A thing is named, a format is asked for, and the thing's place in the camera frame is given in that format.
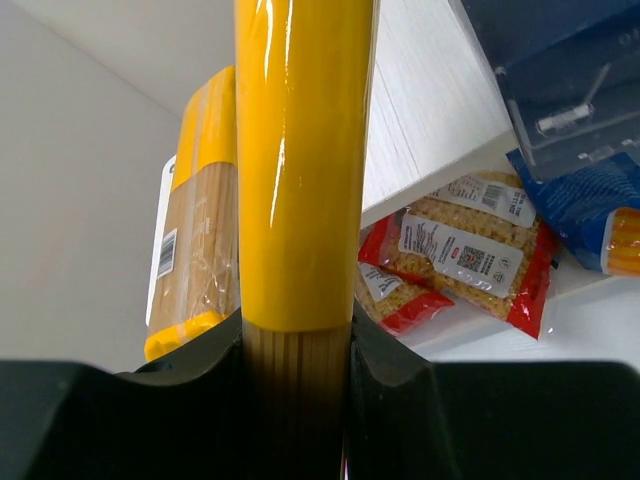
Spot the white two-tier shelf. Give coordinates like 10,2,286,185
145,0,640,364

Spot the red macaroni bag left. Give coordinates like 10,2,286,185
355,262,455,337

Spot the red macaroni bag right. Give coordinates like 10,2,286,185
359,171,559,338

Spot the blue and orange pasta bag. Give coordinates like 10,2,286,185
507,149,639,277

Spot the blue Barilla pasta box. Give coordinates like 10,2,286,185
457,0,639,181

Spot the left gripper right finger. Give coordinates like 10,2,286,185
346,307,639,479

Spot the yellow spaghetti bag on shelf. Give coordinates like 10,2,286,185
144,66,240,361

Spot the red macaroni bag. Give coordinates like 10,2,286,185
355,262,455,337
359,171,559,338

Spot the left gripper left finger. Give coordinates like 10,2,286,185
1,313,245,479

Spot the yellow spaghetti bag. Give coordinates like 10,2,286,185
144,66,240,361
234,1,379,479

